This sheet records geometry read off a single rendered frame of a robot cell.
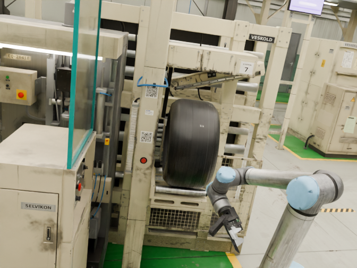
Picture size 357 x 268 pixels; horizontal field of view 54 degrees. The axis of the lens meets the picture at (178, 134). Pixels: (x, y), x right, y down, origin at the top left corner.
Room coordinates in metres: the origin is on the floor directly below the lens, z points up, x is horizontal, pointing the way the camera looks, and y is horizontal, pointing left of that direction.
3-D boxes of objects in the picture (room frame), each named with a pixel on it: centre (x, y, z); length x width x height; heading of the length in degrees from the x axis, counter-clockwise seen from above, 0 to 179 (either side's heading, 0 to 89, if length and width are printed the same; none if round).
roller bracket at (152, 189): (2.17, 0.13, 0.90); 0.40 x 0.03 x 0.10; 6
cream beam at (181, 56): (2.50, -0.14, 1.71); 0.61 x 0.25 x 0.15; 96
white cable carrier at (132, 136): (2.10, 0.28, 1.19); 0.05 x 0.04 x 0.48; 6
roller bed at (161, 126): (2.54, 0.21, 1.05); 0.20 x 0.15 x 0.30; 96
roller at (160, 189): (2.05, -0.07, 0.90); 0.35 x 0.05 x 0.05; 96
